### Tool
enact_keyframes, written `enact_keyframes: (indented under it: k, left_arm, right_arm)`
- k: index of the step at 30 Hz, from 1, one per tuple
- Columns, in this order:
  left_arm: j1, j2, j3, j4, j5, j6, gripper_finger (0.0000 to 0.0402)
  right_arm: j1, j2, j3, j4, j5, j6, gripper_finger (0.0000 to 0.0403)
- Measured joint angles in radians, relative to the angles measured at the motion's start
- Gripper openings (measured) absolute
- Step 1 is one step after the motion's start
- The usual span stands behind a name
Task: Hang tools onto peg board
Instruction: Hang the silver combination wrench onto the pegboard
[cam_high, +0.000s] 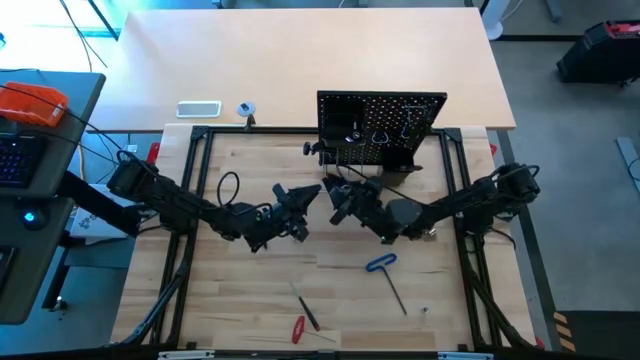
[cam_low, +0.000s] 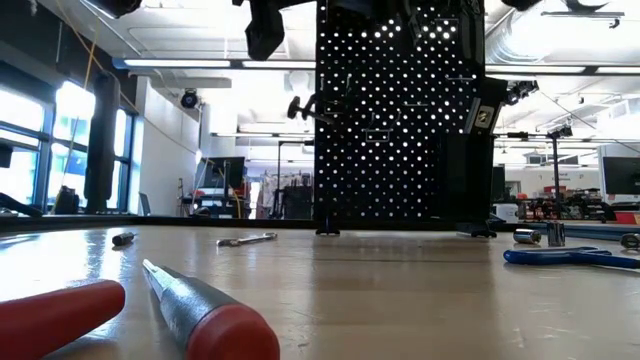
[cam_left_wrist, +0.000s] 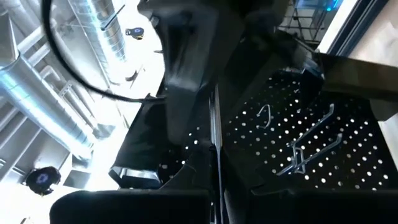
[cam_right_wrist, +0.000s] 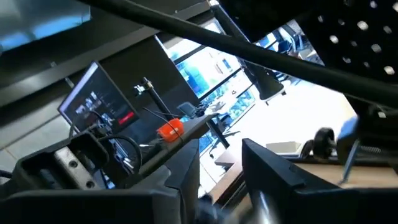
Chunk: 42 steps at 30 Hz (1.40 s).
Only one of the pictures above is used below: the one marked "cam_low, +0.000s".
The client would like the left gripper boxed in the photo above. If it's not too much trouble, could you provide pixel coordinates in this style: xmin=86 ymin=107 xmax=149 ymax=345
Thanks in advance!
xmin=243 ymin=0 xmax=287 ymax=62

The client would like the short silver combination wrench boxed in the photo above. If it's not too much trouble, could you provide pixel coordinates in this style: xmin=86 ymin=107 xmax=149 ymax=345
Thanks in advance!
xmin=216 ymin=231 xmax=279 ymax=248

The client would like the red capped screwdriver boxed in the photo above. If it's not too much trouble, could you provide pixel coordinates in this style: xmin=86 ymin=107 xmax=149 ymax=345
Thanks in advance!
xmin=141 ymin=258 xmax=282 ymax=360

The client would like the red T-handle hex key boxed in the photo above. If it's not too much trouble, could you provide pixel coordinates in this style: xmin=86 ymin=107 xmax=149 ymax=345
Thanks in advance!
xmin=0 ymin=278 xmax=127 ymax=360

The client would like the blue T-handle hex key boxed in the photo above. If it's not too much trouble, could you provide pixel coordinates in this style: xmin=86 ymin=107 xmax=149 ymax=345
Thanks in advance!
xmin=502 ymin=245 xmax=640 ymax=274

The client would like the double prong peg hook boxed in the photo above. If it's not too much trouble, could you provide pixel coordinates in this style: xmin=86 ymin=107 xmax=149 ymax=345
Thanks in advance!
xmin=319 ymin=74 xmax=352 ymax=122
xmin=362 ymin=112 xmax=396 ymax=144

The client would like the round black spotlight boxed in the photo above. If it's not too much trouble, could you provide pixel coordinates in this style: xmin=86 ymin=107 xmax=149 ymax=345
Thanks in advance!
xmin=179 ymin=88 xmax=200 ymax=110

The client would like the dark computer monitor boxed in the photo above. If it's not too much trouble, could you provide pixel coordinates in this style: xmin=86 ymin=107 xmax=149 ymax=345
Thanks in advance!
xmin=201 ymin=155 xmax=247 ymax=190
xmin=601 ymin=156 xmax=640 ymax=197

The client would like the black perforated pegboard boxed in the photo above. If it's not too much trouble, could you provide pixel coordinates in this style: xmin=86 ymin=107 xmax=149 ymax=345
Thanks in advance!
xmin=313 ymin=0 xmax=501 ymax=239

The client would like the black equipment rack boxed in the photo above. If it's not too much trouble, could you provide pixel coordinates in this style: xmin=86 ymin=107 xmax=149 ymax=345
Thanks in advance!
xmin=269 ymin=172 xmax=315 ymax=221

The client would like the black room pillar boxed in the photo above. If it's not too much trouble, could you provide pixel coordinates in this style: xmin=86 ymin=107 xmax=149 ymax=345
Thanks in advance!
xmin=83 ymin=69 xmax=122 ymax=215

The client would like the black bag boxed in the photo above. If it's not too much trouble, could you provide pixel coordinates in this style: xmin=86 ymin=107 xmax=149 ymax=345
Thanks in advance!
xmin=51 ymin=184 xmax=81 ymax=216

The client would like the black track light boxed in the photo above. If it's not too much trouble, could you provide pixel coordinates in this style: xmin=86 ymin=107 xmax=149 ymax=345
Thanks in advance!
xmin=504 ymin=79 xmax=540 ymax=108

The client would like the black rig stand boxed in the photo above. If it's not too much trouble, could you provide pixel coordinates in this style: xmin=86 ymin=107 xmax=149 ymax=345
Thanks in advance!
xmin=494 ymin=130 xmax=564 ymax=214

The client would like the black aluminium table frame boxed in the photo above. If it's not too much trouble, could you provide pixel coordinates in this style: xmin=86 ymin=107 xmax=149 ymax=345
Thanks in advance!
xmin=0 ymin=191 xmax=640 ymax=240

